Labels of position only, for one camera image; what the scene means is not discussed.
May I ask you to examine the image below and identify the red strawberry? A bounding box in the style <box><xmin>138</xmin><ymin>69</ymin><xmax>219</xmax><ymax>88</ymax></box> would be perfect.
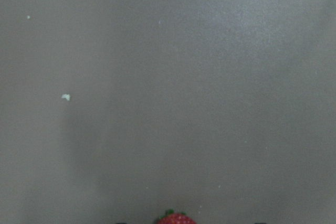
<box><xmin>155</xmin><ymin>209</ymin><xmax>197</xmax><ymax>224</ymax></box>

